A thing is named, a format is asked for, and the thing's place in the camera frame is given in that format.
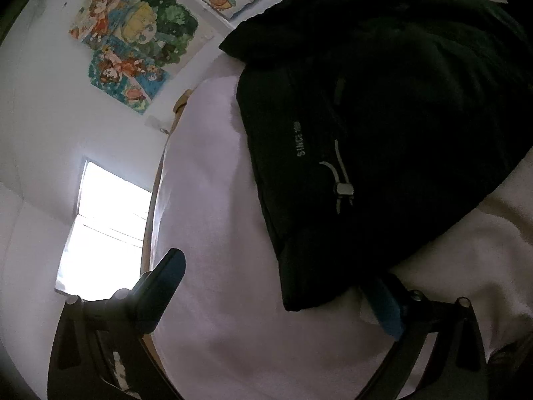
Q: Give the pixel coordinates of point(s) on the black padded jacket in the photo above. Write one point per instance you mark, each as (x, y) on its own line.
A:
(395, 125)

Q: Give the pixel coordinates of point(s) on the wooden bed frame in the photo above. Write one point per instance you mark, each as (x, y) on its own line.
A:
(146, 233)

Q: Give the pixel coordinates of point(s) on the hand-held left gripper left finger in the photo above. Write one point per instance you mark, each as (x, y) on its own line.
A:
(164, 291)

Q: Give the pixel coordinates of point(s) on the bright window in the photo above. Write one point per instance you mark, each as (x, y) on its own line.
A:
(104, 233)

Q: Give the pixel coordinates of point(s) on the pale pink bed sheet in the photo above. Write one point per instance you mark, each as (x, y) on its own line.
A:
(216, 225)

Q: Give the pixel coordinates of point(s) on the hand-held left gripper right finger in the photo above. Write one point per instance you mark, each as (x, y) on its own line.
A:
(387, 312)

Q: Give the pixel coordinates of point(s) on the orange-haired figure blue drawing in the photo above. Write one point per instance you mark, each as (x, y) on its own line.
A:
(125, 75)

